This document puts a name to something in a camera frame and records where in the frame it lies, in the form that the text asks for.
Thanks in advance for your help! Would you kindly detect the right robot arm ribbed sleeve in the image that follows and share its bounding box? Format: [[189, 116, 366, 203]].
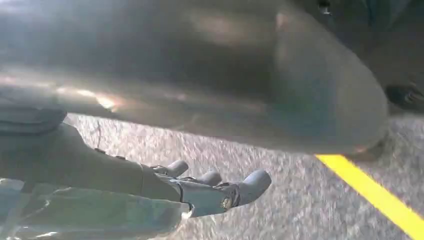
[[0, 94, 68, 135]]

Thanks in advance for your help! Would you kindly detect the black robot leg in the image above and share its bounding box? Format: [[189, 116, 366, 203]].
[[291, 0, 424, 117]]

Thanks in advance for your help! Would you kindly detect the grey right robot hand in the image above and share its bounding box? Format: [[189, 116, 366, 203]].
[[0, 0, 389, 240]]

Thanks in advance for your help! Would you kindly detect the yellow tape line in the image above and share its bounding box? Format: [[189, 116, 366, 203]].
[[315, 153, 424, 240]]

